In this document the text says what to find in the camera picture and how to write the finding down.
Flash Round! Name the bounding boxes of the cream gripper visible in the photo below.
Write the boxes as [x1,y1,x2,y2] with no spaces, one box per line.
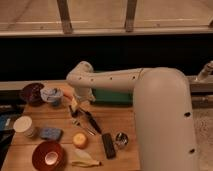
[71,88,95,112]

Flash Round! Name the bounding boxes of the black handled brush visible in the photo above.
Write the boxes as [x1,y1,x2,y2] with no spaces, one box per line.
[68,105,102,134]

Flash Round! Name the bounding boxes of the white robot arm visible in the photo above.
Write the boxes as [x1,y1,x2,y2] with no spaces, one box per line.
[66,61,199,171]

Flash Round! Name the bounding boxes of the shiny metal cup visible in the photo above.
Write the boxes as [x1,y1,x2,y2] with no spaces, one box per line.
[115,132,129,148]

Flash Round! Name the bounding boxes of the small white cup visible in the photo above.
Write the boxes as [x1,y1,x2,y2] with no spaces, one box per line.
[45,151,58,165]

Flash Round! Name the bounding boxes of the orange carrot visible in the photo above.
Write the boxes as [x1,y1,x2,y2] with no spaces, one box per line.
[63,91,73,100]

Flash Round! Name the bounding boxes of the green plastic tray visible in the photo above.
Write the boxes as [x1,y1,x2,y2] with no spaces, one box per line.
[92,89,132,105]

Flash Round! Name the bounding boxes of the metal fork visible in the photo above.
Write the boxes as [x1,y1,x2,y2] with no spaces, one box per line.
[72,119,96,136]

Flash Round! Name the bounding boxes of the yellow orange fruit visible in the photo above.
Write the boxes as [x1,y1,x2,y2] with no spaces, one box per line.
[73,133,88,149]

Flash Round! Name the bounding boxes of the dark maroon bowl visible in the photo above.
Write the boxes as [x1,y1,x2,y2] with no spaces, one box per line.
[19,83,44,106]

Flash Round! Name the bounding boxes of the blue sponge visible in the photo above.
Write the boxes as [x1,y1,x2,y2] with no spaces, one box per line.
[39,127,63,141]

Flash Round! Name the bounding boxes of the black remote control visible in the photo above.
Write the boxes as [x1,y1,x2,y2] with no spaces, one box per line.
[102,133,116,159]

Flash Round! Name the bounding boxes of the red bowl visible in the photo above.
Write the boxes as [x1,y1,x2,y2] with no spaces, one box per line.
[32,141,65,171]

